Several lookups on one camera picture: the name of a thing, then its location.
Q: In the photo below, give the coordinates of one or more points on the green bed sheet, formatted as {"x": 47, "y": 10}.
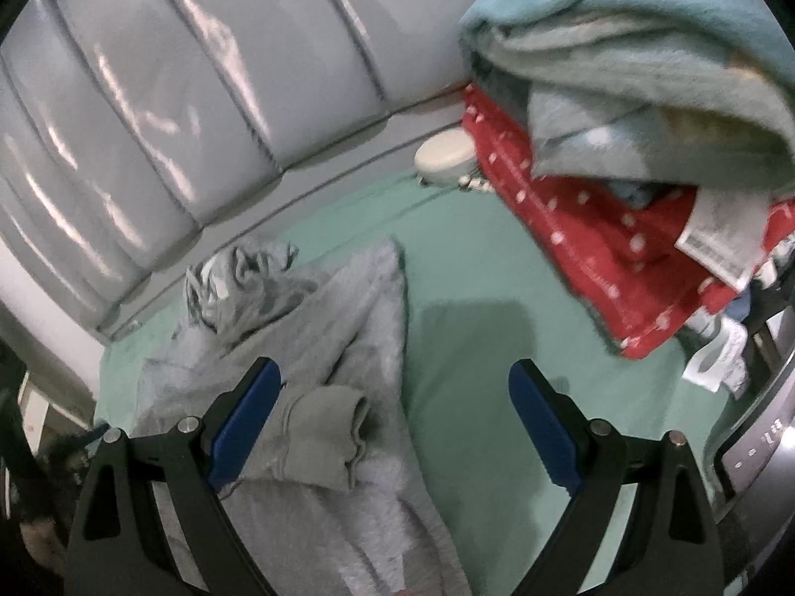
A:
{"x": 484, "y": 285}

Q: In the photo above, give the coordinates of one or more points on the red dotted blanket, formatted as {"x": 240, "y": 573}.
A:
{"x": 590, "y": 230}

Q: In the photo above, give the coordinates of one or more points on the grey tablet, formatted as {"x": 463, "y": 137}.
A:
{"x": 764, "y": 434}

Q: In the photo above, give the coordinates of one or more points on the white fabric label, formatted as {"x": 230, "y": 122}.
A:
{"x": 714, "y": 242}

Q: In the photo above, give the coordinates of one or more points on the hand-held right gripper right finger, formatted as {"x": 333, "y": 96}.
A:
{"x": 543, "y": 422}

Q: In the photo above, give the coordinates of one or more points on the grey fleece garment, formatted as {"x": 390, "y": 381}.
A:
{"x": 348, "y": 323}

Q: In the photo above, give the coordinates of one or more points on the grey padded headboard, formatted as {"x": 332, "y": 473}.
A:
{"x": 186, "y": 105}

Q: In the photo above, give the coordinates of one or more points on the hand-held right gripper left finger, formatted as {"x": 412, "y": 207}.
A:
{"x": 245, "y": 422}

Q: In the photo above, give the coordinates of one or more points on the teal blanket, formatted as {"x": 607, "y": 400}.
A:
{"x": 621, "y": 31}

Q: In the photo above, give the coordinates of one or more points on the white crumpled cloth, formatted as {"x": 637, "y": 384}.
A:
{"x": 720, "y": 360}

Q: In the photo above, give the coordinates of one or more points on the white round case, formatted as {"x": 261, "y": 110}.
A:
{"x": 444, "y": 155}

